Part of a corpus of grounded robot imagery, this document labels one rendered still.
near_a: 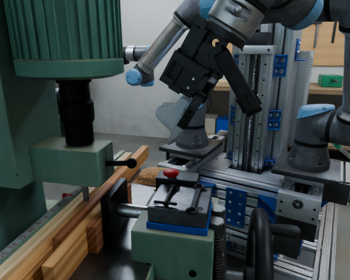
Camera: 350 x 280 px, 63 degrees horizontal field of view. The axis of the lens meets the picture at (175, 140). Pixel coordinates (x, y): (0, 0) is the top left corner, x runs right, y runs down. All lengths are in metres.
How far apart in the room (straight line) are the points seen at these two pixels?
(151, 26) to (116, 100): 1.15
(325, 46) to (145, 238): 3.55
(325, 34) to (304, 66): 2.35
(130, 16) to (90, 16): 3.69
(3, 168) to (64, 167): 0.10
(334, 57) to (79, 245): 3.63
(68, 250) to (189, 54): 0.35
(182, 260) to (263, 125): 0.86
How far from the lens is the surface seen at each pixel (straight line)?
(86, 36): 0.46
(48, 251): 0.52
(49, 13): 0.46
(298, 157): 1.14
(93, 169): 0.53
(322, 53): 3.86
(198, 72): 0.45
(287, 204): 1.07
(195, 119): 1.24
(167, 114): 0.48
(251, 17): 0.45
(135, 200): 0.69
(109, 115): 4.40
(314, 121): 1.10
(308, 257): 1.74
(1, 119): 0.55
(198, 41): 0.46
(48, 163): 0.57
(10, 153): 0.57
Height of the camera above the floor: 1.24
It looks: 18 degrees down
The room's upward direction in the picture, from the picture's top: straight up
